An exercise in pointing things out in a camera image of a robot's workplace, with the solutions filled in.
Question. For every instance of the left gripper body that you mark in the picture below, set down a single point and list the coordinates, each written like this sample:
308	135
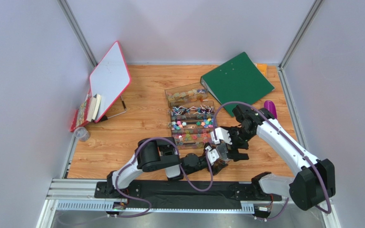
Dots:
215	170

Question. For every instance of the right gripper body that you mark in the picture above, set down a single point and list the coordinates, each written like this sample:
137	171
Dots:
233	144

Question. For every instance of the purple plastic scoop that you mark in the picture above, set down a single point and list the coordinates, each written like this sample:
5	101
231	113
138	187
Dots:
270	106

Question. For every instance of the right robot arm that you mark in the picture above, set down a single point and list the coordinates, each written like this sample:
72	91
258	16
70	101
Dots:
314	179

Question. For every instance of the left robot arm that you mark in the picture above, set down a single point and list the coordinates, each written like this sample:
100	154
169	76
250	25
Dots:
160	153

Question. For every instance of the translucent gummy candy bin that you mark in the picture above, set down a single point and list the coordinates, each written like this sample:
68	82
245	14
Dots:
192	138

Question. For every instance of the lollipop candy bin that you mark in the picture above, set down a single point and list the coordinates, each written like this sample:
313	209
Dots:
192	109

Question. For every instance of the colourful star candy bin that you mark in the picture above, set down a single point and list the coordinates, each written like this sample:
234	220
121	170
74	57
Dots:
192	121

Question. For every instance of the green clipboard folder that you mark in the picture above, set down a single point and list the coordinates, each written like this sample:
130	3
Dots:
238	79

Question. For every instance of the clear candy bin back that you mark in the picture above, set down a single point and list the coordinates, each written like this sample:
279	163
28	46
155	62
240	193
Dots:
186	94

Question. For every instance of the orange notebook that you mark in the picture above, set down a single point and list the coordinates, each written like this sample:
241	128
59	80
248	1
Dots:
263	68

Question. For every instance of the stack of books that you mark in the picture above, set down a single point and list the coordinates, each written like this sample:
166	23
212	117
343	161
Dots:
87	112

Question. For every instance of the small clear cup left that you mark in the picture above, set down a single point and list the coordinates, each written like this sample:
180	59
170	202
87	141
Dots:
82	134

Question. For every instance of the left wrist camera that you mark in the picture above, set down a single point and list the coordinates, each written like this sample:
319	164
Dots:
211	154

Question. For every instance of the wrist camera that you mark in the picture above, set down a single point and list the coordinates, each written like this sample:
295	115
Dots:
221	135
211	154

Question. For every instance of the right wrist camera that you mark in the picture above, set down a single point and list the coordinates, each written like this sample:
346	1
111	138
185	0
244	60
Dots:
221	135

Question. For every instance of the metal wire handle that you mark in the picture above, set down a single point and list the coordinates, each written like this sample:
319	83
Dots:
117	108

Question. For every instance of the white board red frame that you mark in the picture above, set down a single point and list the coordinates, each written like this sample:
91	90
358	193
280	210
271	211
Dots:
110	78

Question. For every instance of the aluminium front rail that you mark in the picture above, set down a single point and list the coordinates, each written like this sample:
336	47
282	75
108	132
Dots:
165	196

